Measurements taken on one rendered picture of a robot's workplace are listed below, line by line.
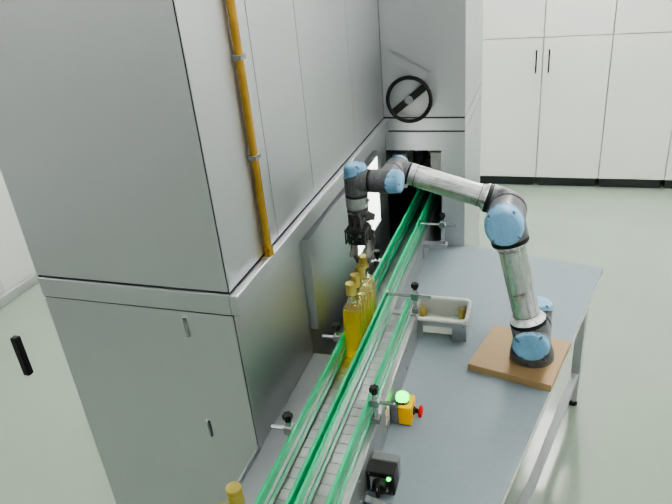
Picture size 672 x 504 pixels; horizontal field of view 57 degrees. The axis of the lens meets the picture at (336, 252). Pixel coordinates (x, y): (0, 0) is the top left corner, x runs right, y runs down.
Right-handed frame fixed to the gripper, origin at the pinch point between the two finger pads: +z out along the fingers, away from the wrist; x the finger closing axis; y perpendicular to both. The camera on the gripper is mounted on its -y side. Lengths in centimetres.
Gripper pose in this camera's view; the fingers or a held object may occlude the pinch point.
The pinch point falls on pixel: (363, 258)
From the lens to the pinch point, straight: 217.4
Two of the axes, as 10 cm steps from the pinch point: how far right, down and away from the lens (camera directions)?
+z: 0.9, 8.9, 4.4
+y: -3.3, 4.5, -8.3
